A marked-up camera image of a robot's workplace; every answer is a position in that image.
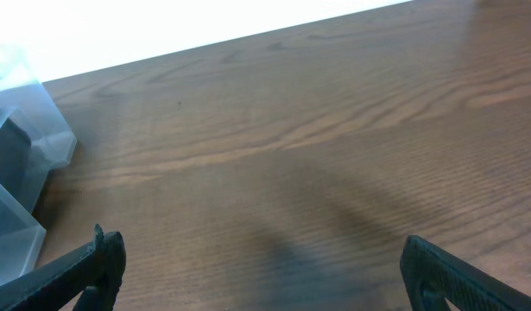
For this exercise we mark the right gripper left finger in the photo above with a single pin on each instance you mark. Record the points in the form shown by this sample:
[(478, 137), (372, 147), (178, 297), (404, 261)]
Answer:
[(92, 273)]

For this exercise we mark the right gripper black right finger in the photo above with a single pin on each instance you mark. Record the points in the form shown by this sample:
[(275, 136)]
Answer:
[(434, 279)]

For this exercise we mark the clear plastic storage container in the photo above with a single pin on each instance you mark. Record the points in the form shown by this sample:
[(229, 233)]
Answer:
[(52, 146)]

